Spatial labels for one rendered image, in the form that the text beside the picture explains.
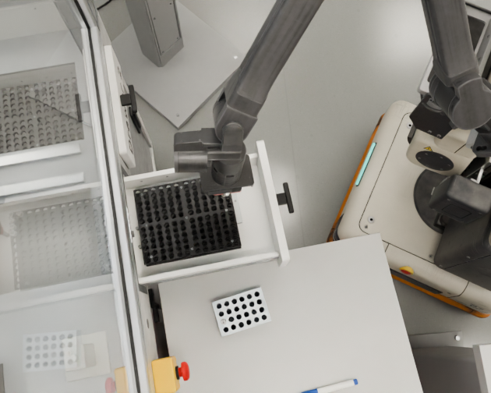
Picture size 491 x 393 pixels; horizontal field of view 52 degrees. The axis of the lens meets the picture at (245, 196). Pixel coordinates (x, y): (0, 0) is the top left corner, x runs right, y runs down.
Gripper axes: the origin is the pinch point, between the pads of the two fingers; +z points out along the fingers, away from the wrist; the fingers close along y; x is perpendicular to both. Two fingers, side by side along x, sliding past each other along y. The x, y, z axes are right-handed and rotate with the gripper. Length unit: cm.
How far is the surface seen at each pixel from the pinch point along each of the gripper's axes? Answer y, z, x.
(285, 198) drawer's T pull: -15.0, 8.7, 1.4
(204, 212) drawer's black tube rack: 3.8, 11.6, 1.2
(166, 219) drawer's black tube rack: 12.6, 15.8, 0.4
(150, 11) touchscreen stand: 9, 55, -90
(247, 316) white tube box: -3.8, 26.0, 24.9
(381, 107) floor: -86, 90, -59
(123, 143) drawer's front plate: 20.1, 9.3, -17.2
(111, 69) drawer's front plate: 20.8, 8.3, -36.8
